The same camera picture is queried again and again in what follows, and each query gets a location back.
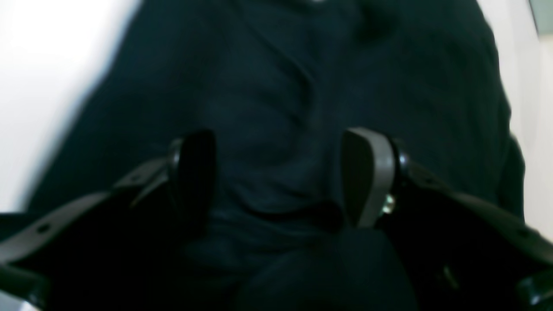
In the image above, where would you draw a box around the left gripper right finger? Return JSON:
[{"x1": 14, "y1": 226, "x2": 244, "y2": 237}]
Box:
[{"x1": 341, "y1": 127, "x2": 553, "y2": 311}]

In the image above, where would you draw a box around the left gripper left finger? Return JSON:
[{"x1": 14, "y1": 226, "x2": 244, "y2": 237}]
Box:
[{"x1": 0, "y1": 130, "x2": 216, "y2": 311}]

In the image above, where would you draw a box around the black graphic t-shirt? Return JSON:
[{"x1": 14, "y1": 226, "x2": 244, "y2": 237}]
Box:
[{"x1": 28, "y1": 0, "x2": 524, "y2": 311}]

